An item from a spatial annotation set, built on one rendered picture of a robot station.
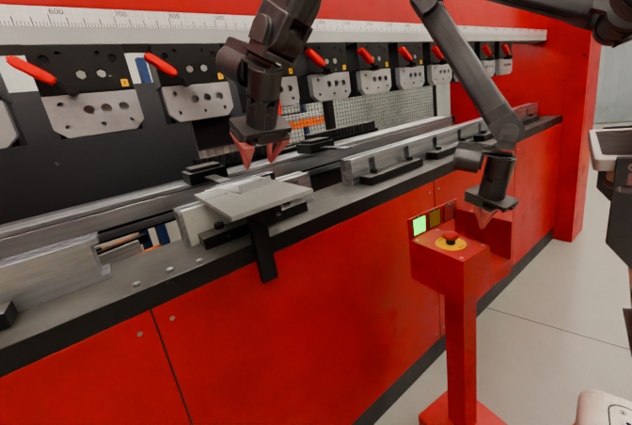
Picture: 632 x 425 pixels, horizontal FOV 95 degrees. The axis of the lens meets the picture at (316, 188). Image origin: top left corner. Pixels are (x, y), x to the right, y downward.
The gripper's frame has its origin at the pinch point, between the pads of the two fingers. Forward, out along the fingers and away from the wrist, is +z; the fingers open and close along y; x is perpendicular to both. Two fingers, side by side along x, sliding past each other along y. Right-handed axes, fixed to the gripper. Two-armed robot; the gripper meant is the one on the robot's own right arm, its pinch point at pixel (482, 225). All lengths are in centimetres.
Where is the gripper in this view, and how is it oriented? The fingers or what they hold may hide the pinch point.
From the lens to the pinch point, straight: 87.6
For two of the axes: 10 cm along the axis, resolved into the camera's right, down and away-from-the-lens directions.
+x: -8.5, 2.8, -4.5
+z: 0.4, 8.8, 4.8
